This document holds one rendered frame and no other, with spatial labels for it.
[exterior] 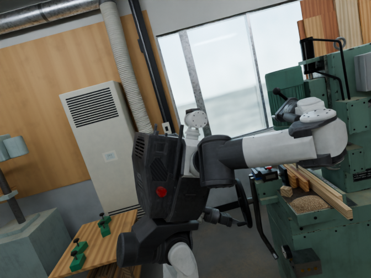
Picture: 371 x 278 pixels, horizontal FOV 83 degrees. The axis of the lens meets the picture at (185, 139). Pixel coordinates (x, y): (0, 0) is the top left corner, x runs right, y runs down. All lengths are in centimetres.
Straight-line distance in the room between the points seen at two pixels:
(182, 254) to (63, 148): 206
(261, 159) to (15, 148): 210
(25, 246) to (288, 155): 227
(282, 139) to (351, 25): 251
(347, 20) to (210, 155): 253
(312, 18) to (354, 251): 211
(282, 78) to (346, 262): 99
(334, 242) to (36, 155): 272
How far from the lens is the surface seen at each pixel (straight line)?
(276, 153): 57
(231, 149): 59
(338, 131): 62
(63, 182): 280
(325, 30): 282
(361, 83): 124
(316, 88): 123
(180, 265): 90
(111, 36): 229
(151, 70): 225
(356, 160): 124
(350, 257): 147
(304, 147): 56
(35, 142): 279
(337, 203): 108
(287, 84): 115
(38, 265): 252
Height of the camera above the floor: 152
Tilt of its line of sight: 12 degrees down
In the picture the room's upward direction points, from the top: 15 degrees counter-clockwise
